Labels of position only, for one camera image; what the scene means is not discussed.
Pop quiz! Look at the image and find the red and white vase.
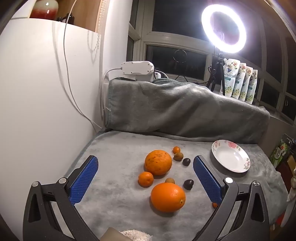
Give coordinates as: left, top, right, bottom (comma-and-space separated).
30, 0, 59, 19

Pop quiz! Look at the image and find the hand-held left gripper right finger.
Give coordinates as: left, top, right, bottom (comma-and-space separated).
193, 155, 271, 241

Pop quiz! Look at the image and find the large speckled orange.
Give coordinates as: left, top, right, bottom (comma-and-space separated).
144, 150, 173, 176

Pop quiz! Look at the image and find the ring light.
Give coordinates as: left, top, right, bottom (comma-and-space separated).
201, 4, 247, 54

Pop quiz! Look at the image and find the white floral plate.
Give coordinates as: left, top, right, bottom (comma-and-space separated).
211, 140, 251, 173

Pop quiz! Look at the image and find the black tripod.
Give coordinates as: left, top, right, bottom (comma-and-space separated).
206, 53, 226, 95

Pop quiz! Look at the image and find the large smooth orange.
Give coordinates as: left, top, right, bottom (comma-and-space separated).
150, 182, 186, 213

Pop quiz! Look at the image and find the person's left hand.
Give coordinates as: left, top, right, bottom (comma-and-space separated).
120, 229, 153, 241

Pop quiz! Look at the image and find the grey draped blanket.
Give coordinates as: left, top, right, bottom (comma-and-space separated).
105, 77, 270, 144

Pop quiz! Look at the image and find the white window frame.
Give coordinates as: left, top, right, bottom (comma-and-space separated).
128, 0, 296, 126

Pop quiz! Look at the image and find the floral refill pouch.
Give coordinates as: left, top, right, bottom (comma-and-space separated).
248, 69, 259, 105
232, 62, 247, 100
242, 65, 253, 103
220, 58, 241, 98

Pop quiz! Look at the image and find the white refrigerator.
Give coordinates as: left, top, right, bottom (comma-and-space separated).
0, 17, 105, 223

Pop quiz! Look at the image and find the light grey fleece blanket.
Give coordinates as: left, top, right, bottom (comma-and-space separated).
62, 131, 289, 241

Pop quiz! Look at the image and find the green cardboard box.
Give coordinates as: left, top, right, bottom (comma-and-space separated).
269, 134, 292, 167

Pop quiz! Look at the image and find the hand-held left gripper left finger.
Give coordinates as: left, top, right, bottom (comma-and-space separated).
23, 155, 100, 241

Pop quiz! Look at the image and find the thin white cable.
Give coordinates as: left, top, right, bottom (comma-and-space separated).
62, 0, 103, 130

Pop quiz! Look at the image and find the white power strip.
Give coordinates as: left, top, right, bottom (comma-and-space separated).
120, 61, 155, 82

